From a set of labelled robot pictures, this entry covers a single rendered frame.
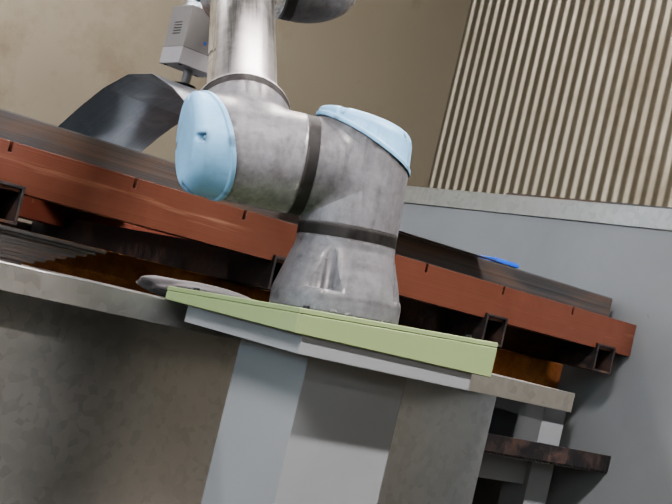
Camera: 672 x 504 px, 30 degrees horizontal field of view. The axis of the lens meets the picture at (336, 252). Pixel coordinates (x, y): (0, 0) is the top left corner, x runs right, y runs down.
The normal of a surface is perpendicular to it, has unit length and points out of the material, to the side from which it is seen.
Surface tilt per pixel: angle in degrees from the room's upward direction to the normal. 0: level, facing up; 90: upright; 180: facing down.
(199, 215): 90
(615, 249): 90
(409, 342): 90
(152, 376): 90
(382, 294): 70
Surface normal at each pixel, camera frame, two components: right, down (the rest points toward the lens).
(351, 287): 0.26, -0.31
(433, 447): 0.61, 0.10
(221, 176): 0.03, 0.58
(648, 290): -0.76, -0.22
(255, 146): 0.24, -0.04
